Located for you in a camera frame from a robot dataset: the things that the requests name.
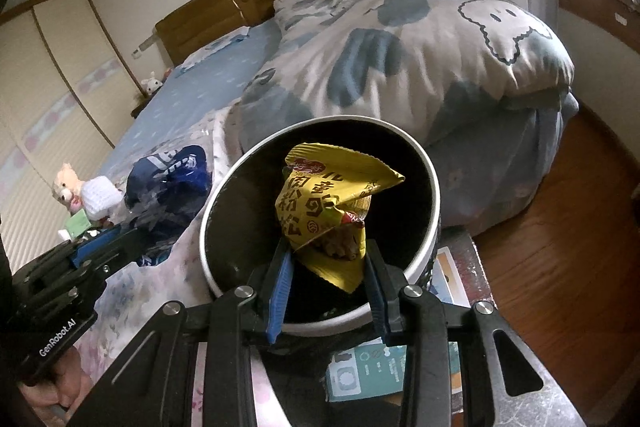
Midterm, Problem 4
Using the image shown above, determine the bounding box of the green drink carton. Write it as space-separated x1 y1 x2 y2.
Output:
64 208 92 239

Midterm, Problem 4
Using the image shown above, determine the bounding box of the blue snack bag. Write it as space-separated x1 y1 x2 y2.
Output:
125 144 212 267

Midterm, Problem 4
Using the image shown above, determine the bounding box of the blue bed sheet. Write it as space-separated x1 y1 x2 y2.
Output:
100 20 281 180

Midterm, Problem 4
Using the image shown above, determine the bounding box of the yellow snack wrapper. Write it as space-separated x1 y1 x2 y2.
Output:
276 143 405 294

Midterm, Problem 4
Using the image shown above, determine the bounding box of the grey patterned duvet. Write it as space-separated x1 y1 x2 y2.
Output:
234 0 576 158

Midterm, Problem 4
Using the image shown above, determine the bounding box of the white foam fruit net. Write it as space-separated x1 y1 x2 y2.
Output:
80 176 124 221

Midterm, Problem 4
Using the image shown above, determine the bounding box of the cream teddy bear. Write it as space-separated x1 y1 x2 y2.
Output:
52 162 84 216

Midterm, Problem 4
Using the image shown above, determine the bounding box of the teal booklet under bin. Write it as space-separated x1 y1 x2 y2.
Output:
324 246 474 403

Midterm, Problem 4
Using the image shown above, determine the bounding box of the white rabbit plush toy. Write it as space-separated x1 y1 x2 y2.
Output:
140 72 163 98

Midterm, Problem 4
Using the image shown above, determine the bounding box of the person's left hand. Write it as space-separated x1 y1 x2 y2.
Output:
18 346 93 426

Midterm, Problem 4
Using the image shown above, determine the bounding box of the white round trash bin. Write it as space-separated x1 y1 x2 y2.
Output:
200 116 440 337

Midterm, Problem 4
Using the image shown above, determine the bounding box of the blue white pillow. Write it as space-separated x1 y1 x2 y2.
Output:
178 26 250 74

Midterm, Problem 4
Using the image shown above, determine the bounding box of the white sliding wardrobe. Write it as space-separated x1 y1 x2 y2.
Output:
0 0 142 270

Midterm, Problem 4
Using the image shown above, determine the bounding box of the dark wooden nightstand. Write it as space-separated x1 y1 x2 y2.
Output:
130 96 152 119

